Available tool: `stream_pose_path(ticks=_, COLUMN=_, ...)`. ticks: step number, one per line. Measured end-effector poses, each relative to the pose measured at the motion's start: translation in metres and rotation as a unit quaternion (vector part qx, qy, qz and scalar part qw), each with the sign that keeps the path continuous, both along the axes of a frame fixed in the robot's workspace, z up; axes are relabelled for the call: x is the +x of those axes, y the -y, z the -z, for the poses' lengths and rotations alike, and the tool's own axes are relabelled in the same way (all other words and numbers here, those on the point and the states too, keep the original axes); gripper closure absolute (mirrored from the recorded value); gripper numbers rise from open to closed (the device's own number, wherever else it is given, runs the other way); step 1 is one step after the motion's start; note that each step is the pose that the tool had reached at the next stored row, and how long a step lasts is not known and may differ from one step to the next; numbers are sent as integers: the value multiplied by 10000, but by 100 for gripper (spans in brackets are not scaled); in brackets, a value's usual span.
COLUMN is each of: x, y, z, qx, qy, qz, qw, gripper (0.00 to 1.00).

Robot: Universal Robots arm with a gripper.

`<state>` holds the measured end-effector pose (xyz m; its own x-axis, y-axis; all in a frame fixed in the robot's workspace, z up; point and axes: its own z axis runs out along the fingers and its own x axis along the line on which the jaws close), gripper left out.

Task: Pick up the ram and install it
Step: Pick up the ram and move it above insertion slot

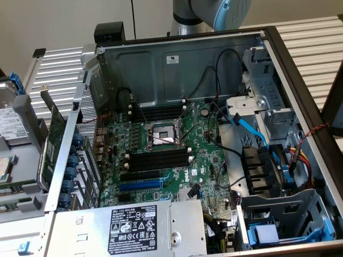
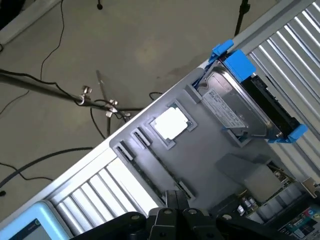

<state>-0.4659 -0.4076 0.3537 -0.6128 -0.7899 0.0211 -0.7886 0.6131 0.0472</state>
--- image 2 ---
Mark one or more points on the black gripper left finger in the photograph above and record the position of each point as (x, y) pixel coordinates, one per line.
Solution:
(160, 225)

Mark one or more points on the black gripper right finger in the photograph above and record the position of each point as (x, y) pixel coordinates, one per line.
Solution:
(195, 225)

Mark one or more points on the grey parts rack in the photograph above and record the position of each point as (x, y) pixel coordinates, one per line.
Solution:
(205, 155)

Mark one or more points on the green graphics card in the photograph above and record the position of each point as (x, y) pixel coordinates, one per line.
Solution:
(287, 200)

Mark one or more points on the silver CPU chip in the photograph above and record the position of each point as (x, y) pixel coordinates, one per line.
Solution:
(171, 123)

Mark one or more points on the silver hard disk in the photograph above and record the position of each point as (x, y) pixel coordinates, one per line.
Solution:
(230, 105)

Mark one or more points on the light blue teach pendant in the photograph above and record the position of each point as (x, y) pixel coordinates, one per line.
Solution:
(30, 212)

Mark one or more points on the black tripod stand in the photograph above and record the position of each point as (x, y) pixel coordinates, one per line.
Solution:
(37, 86)

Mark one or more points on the black stand foot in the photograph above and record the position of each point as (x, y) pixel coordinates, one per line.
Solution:
(99, 5)

